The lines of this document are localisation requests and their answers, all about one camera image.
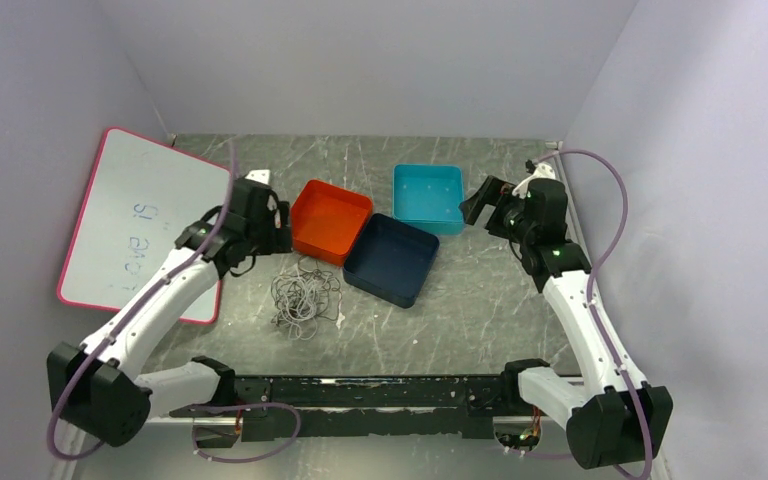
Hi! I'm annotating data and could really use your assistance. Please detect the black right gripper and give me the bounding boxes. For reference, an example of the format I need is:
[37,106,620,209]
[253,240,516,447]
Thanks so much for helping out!
[459,175,535,244]

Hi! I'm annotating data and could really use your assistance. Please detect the brown cable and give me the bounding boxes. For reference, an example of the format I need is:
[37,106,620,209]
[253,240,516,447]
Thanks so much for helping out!
[271,258,346,339]

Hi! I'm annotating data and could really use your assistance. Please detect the black cable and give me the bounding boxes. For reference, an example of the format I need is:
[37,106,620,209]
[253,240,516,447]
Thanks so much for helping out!
[271,264,342,336]

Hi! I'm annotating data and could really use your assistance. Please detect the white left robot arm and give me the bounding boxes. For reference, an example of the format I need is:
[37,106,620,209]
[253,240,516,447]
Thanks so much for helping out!
[46,170,292,458]

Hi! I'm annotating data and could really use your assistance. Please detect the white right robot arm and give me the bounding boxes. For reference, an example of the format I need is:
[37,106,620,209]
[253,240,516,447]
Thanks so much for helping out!
[459,176,673,470]

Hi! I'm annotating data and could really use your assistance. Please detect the teal plastic bin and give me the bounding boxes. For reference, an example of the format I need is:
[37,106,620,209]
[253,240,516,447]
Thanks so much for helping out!
[392,164,465,235]

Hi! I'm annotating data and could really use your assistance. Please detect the orange plastic bin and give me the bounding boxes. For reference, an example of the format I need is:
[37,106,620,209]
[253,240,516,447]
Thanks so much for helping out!
[291,179,374,267]

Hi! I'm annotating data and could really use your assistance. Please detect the dark blue plastic bin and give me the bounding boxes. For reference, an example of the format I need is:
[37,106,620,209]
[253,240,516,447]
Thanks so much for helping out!
[342,213,440,309]

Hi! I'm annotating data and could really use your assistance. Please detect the pink-framed whiteboard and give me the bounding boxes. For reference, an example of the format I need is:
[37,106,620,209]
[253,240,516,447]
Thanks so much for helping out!
[57,128,229,311]

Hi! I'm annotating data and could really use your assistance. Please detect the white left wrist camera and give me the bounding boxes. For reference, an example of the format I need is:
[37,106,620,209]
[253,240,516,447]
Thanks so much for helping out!
[245,169,272,186]

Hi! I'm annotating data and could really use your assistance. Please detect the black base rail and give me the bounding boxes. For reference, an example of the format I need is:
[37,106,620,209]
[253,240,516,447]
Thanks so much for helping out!
[171,374,537,442]

